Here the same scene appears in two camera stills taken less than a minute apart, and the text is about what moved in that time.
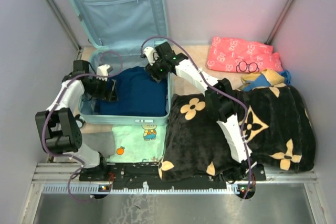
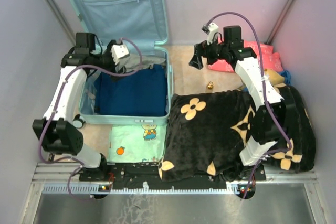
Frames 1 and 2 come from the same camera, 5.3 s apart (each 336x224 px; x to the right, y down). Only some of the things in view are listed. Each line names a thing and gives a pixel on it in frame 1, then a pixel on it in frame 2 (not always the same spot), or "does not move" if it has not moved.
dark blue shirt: (138, 95) does not move
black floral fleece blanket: (277, 125) does not move
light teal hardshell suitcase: (121, 13) does not move
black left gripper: (109, 95) → (113, 67)
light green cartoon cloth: (138, 143) does not move
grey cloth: (103, 142) → (134, 63)
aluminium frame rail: (45, 173) does not move
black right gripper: (154, 75) → (201, 50)
